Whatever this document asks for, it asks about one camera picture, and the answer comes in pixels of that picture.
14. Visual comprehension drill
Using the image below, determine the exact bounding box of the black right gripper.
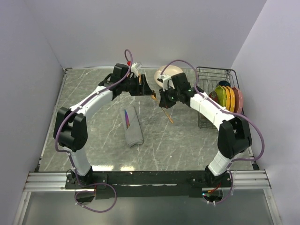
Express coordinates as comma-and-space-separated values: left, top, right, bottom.
159, 85, 180, 109

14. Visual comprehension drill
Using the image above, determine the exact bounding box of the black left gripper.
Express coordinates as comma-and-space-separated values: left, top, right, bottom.
121, 75, 153, 97

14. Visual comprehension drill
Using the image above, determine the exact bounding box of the gold spoon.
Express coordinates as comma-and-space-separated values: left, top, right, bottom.
151, 93, 174, 124

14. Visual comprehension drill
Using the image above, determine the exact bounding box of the iridescent purple knife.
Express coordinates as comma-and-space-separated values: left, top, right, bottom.
124, 110, 130, 129

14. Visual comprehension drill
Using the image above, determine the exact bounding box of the grey cloth napkin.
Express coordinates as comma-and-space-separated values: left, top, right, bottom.
120, 106, 144, 147

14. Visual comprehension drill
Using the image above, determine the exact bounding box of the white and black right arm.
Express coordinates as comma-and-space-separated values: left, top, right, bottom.
157, 73, 252, 187

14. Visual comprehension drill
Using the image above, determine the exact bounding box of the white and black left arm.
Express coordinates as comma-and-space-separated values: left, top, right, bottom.
53, 61, 155, 188

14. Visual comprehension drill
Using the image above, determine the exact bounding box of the cream divided plate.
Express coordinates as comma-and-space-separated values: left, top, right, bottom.
154, 65, 183, 88

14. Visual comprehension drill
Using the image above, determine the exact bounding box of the red patterned plate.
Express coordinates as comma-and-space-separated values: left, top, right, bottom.
209, 91, 218, 102

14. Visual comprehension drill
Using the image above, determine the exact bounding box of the green scalloped plate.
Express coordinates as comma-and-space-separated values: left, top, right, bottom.
215, 86, 227, 107

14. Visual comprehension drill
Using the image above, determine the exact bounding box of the dark blue bowl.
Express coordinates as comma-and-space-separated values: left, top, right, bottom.
217, 80, 231, 87

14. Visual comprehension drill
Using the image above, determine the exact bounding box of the yellow scalloped plate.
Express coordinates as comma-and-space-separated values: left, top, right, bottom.
223, 86, 231, 111

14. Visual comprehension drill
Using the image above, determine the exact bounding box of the orange scalloped plate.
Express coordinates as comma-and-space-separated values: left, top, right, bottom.
229, 87, 235, 112

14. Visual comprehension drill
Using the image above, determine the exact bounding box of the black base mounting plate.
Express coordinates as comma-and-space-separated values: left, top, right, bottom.
65, 171, 232, 200

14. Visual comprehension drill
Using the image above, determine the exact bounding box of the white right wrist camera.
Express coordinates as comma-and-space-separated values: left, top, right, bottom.
157, 74, 175, 91

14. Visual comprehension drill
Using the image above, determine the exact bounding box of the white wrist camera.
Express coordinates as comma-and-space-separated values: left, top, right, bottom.
157, 74, 175, 91
127, 61, 142, 77

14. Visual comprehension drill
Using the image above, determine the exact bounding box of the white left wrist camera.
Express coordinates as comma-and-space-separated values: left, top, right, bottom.
127, 61, 142, 77

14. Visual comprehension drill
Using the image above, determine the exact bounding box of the black wire dish rack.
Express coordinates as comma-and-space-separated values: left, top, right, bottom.
195, 66, 247, 130

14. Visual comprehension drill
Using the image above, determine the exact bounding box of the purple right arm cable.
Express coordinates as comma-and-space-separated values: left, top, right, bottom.
160, 59, 265, 206

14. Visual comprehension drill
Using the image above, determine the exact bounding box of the aluminium frame rail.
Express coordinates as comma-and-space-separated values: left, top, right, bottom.
23, 170, 271, 192

